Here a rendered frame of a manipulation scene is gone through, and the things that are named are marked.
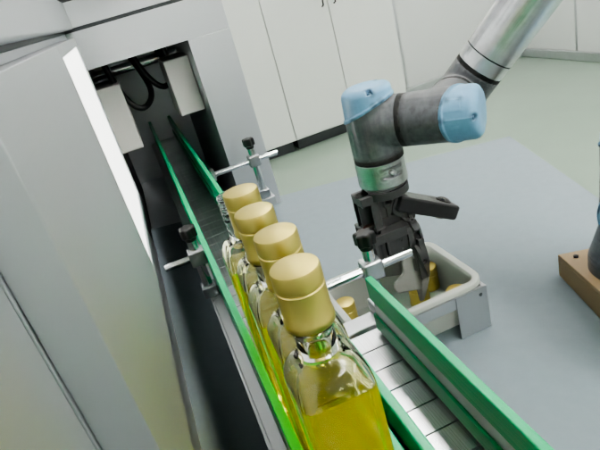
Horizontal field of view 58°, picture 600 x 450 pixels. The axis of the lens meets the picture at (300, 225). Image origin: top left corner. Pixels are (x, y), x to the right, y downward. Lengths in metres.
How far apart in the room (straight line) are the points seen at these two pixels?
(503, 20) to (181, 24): 0.84
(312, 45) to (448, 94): 3.72
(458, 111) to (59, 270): 0.56
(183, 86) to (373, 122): 0.86
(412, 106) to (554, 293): 0.42
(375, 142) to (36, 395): 0.59
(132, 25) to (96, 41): 0.09
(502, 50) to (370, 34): 3.81
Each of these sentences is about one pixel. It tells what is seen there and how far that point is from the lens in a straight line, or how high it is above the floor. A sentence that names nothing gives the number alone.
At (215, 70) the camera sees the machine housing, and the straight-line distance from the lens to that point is 1.46.
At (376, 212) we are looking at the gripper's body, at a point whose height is 0.97.
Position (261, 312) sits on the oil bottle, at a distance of 0.47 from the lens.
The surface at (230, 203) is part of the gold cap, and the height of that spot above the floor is 1.16.
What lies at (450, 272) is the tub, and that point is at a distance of 0.95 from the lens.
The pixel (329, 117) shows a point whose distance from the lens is 4.56.
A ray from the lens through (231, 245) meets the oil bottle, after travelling 0.58.
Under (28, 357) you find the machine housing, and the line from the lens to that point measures 0.31.
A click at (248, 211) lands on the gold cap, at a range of 0.45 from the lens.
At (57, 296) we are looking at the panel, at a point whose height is 1.21.
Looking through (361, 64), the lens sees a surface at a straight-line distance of 4.61.
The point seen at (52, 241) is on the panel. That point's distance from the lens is 0.30.
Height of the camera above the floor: 1.33
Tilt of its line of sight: 24 degrees down
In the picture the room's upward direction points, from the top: 16 degrees counter-clockwise
